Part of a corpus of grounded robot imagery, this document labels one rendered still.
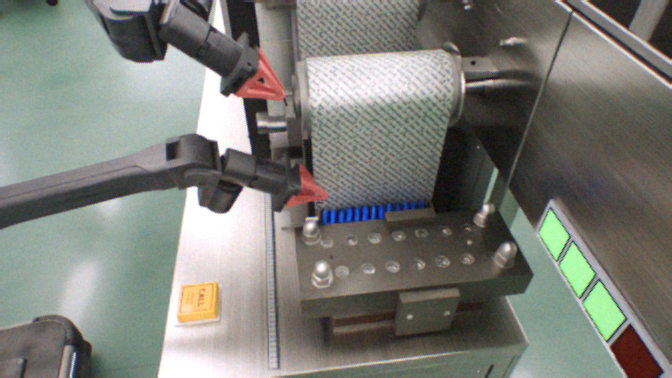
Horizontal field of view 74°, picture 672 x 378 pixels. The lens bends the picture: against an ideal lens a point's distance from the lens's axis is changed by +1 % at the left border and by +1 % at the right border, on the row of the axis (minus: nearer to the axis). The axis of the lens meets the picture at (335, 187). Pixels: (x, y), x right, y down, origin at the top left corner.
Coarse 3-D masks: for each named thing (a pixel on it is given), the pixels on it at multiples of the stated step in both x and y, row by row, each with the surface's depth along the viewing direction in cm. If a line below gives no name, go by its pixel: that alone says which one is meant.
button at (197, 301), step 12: (180, 288) 87; (192, 288) 87; (204, 288) 87; (216, 288) 87; (180, 300) 85; (192, 300) 85; (204, 300) 85; (216, 300) 86; (180, 312) 83; (192, 312) 83; (204, 312) 83; (216, 312) 84
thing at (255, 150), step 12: (228, 0) 90; (240, 0) 90; (228, 12) 92; (240, 12) 92; (252, 12) 92; (240, 24) 94; (252, 24) 94; (252, 36) 96; (252, 108) 108; (264, 108) 108; (252, 120) 110; (252, 132) 113; (252, 144) 115; (264, 144) 116; (264, 156) 118
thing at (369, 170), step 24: (312, 144) 76; (336, 144) 76; (360, 144) 77; (384, 144) 78; (408, 144) 79; (432, 144) 79; (336, 168) 80; (360, 168) 81; (384, 168) 82; (408, 168) 83; (432, 168) 83; (336, 192) 84; (360, 192) 85; (384, 192) 86; (408, 192) 87; (432, 192) 88
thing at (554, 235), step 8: (552, 216) 62; (544, 224) 64; (552, 224) 62; (560, 224) 60; (544, 232) 64; (552, 232) 62; (560, 232) 61; (544, 240) 65; (552, 240) 63; (560, 240) 61; (552, 248) 63; (560, 248) 61
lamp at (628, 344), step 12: (624, 336) 50; (636, 336) 49; (612, 348) 53; (624, 348) 51; (636, 348) 49; (624, 360) 51; (636, 360) 49; (648, 360) 47; (636, 372) 49; (648, 372) 47
